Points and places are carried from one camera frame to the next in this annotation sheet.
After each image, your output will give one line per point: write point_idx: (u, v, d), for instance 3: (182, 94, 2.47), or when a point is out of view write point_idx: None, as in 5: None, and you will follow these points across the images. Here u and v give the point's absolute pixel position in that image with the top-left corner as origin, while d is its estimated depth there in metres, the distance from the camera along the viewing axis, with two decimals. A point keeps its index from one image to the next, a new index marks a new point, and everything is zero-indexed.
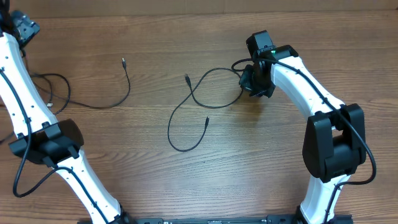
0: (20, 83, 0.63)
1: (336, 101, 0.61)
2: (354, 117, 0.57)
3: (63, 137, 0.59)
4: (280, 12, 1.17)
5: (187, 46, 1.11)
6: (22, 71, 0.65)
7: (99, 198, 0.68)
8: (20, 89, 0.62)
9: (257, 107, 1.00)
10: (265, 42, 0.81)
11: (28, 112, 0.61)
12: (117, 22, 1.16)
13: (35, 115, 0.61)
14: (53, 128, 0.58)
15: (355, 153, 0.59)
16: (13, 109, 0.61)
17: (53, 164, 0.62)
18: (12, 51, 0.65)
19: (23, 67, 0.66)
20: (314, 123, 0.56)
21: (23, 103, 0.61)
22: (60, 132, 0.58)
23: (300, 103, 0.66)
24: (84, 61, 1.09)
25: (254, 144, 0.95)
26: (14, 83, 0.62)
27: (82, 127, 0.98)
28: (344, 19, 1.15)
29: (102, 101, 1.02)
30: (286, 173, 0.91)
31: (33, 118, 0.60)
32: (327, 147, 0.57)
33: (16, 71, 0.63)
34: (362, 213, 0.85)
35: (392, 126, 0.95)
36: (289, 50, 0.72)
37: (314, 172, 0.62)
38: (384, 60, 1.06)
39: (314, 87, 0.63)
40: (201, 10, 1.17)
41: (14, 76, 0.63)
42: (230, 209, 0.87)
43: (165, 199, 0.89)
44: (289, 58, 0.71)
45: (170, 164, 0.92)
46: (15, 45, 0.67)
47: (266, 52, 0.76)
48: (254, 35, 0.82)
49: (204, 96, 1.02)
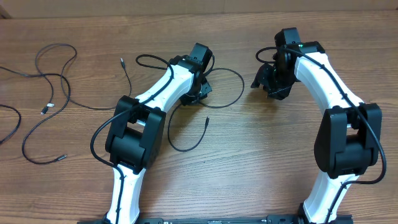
0: (171, 90, 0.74)
1: (356, 99, 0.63)
2: (372, 117, 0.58)
3: (157, 125, 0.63)
4: (280, 12, 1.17)
5: (187, 46, 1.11)
6: (177, 91, 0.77)
7: (125, 208, 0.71)
8: (168, 90, 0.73)
9: (257, 107, 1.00)
10: (293, 38, 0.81)
11: (157, 98, 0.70)
12: (117, 22, 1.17)
13: (158, 102, 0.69)
14: (158, 115, 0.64)
15: (367, 153, 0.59)
16: (151, 92, 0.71)
17: (121, 136, 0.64)
18: (185, 82, 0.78)
19: (180, 91, 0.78)
20: (330, 116, 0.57)
21: (161, 96, 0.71)
22: (160, 121, 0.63)
23: (320, 98, 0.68)
24: (84, 61, 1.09)
25: (254, 143, 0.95)
26: (170, 87, 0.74)
27: (82, 127, 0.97)
28: (344, 19, 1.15)
29: (102, 101, 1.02)
30: (286, 173, 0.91)
31: (156, 103, 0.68)
32: (339, 141, 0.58)
33: (176, 86, 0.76)
34: (362, 213, 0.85)
35: (392, 126, 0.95)
36: (317, 45, 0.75)
37: (323, 167, 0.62)
38: (384, 60, 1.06)
39: (337, 84, 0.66)
40: (201, 10, 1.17)
41: (173, 85, 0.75)
42: (230, 209, 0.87)
43: (164, 199, 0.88)
44: (316, 53, 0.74)
45: (170, 165, 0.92)
46: (188, 84, 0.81)
47: (291, 45, 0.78)
48: (282, 30, 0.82)
49: (208, 94, 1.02)
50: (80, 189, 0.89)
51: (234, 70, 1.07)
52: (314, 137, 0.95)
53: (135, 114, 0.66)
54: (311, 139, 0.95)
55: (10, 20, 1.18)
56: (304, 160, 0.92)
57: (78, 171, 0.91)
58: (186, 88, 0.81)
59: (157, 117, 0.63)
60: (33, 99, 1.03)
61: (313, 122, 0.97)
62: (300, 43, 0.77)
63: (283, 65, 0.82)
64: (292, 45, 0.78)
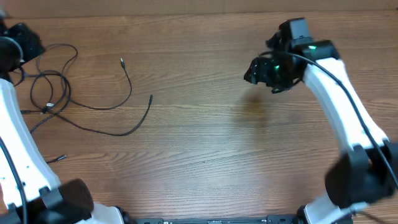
0: (18, 143, 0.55)
1: (379, 132, 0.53)
2: (395, 157, 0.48)
3: (66, 203, 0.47)
4: (280, 12, 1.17)
5: (187, 46, 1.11)
6: (18, 126, 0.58)
7: None
8: (15, 146, 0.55)
9: (257, 107, 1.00)
10: (300, 32, 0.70)
11: (23, 176, 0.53)
12: (117, 22, 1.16)
13: (32, 177, 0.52)
14: (54, 196, 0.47)
15: (383, 191, 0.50)
16: (5, 172, 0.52)
17: None
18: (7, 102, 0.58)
19: (17, 115, 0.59)
20: (351, 158, 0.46)
21: (17, 154, 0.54)
22: (61, 199, 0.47)
23: (334, 121, 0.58)
24: (84, 61, 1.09)
25: (254, 144, 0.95)
26: (9, 140, 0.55)
27: (82, 127, 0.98)
28: (344, 19, 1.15)
29: (102, 101, 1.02)
30: (286, 173, 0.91)
31: (23, 170, 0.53)
32: (357, 183, 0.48)
33: (7, 117, 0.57)
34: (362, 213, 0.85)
35: (392, 126, 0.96)
36: (331, 48, 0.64)
37: (333, 200, 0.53)
38: (384, 60, 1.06)
39: (356, 109, 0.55)
40: (201, 10, 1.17)
41: (9, 133, 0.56)
42: (230, 209, 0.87)
43: (164, 199, 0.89)
44: (331, 61, 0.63)
45: (170, 164, 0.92)
46: (10, 95, 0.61)
47: (301, 45, 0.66)
48: (288, 22, 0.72)
49: (208, 95, 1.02)
50: None
51: (233, 70, 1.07)
52: (314, 137, 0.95)
53: (31, 50, 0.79)
54: (311, 139, 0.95)
55: (10, 20, 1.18)
56: (305, 160, 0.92)
57: (78, 171, 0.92)
58: (16, 101, 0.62)
59: (56, 196, 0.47)
60: (34, 99, 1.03)
61: (313, 122, 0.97)
62: (311, 43, 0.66)
63: (290, 68, 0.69)
64: (300, 42, 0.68)
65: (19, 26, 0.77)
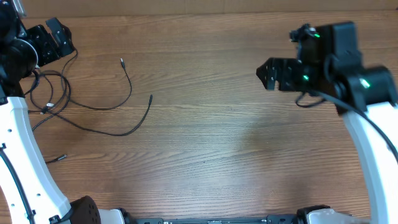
0: (29, 170, 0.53)
1: None
2: None
3: None
4: (280, 12, 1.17)
5: (187, 46, 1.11)
6: (30, 150, 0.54)
7: None
8: (25, 173, 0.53)
9: (257, 107, 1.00)
10: (349, 43, 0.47)
11: (33, 203, 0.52)
12: (117, 22, 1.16)
13: (41, 206, 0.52)
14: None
15: None
16: (14, 199, 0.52)
17: None
18: (18, 121, 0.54)
19: (29, 134, 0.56)
20: None
21: (27, 181, 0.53)
22: None
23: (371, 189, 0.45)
24: (84, 61, 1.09)
25: (254, 144, 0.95)
26: (18, 166, 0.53)
27: (82, 127, 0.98)
28: (344, 20, 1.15)
29: (102, 101, 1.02)
30: (286, 173, 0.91)
31: (34, 198, 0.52)
32: None
33: (18, 141, 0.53)
34: (362, 213, 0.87)
35: None
36: (389, 75, 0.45)
37: None
38: (384, 61, 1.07)
39: None
40: (201, 10, 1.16)
41: (20, 158, 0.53)
42: (229, 209, 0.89)
43: (164, 199, 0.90)
44: (386, 106, 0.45)
45: (170, 164, 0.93)
46: (23, 112, 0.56)
47: (349, 74, 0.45)
48: (332, 27, 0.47)
49: (208, 95, 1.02)
50: (80, 190, 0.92)
51: (233, 70, 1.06)
52: (314, 137, 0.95)
53: (47, 55, 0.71)
54: (310, 139, 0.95)
55: None
56: (305, 160, 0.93)
57: (78, 171, 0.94)
58: (28, 117, 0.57)
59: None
60: (34, 99, 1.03)
61: (313, 122, 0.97)
62: (359, 71, 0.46)
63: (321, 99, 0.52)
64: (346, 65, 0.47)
65: (39, 27, 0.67)
